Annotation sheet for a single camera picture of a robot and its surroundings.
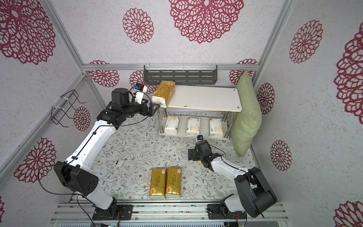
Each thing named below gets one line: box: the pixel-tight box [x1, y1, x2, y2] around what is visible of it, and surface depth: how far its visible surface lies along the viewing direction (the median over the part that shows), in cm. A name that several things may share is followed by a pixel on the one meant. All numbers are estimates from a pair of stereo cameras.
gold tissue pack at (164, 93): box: [151, 80, 176, 109], surface depth 76 cm
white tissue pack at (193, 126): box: [186, 117, 201, 137], surface depth 98 cm
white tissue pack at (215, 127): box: [208, 118, 224, 138], surface depth 98 cm
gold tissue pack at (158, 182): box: [149, 167, 167, 200], surface depth 79 cm
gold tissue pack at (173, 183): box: [164, 167, 182, 200], surface depth 79 cm
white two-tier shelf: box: [156, 85, 242, 140], surface depth 84 cm
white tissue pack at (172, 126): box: [164, 115, 180, 135], surface depth 100 cm
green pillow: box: [230, 70, 263, 157], surface depth 80 cm
